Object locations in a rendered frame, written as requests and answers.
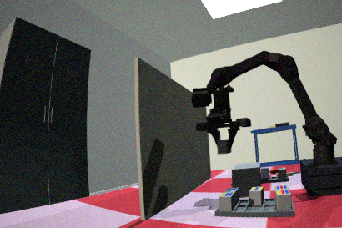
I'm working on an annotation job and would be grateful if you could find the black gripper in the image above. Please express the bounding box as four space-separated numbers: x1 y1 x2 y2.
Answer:
196 104 251 150

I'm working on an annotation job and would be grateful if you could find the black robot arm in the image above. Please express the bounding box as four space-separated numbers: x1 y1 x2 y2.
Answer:
192 51 337 164

